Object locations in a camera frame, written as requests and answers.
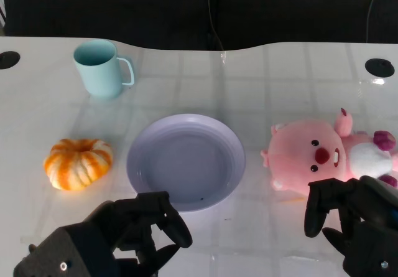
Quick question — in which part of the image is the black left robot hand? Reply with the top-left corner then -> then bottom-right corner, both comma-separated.
14,191 -> 193,277

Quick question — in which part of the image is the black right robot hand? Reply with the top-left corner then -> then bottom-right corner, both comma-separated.
303,174 -> 398,277

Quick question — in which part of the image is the pink plush beaver doll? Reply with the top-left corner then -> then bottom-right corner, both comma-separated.
260,107 -> 398,195

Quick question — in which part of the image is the lilac plastic plate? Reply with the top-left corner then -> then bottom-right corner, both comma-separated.
126,113 -> 246,214

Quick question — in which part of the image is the orange white striped pumpkin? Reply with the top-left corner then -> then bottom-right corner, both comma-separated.
43,138 -> 113,192

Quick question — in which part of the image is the light blue plastic mug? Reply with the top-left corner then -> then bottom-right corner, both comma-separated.
73,39 -> 136,100

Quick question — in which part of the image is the black backdrop cloth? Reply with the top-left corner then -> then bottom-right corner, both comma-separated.
0,0 -> 398,52

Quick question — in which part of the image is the black table cable grommet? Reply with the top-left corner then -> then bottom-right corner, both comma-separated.
0,51 -> 21,70
364,58 -> 396,78

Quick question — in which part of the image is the thin pale hanging cable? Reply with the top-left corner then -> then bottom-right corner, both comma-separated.
365,0 -> 384,44

